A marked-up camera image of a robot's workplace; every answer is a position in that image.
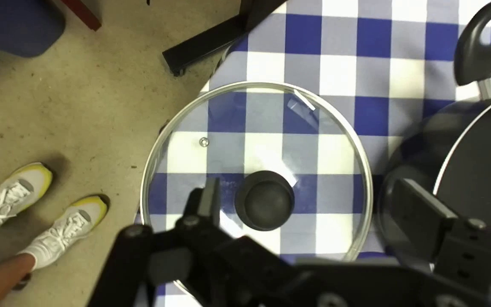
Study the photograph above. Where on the blue white checkered tablecloth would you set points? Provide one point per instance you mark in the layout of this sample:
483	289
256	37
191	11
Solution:
336	39

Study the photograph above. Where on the black cooking pot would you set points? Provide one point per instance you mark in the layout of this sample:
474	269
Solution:
485	170

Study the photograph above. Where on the white yellow sneaker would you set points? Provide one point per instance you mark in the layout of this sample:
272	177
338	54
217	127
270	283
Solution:
67	226
12	196

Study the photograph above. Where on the blue plastic bin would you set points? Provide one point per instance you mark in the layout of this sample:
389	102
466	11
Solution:
12	22

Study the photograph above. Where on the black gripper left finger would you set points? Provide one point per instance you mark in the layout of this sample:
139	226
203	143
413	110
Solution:
208	201

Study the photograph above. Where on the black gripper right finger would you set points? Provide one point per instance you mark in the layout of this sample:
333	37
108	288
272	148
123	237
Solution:
422	221

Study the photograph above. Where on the glass pot lid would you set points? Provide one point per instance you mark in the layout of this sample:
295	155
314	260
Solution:
324	170

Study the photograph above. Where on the dark red bar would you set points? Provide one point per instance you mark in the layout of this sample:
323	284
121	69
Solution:
84	11

